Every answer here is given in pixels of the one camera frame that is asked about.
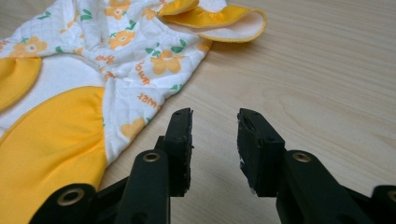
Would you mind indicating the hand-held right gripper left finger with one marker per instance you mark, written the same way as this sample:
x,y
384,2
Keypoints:
x,y
178,146

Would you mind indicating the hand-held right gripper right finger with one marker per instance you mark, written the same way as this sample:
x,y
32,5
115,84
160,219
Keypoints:
x,y
260,149

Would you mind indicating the white yellow floral baby garment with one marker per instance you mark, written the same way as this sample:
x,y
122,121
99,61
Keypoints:
x,y
77,93

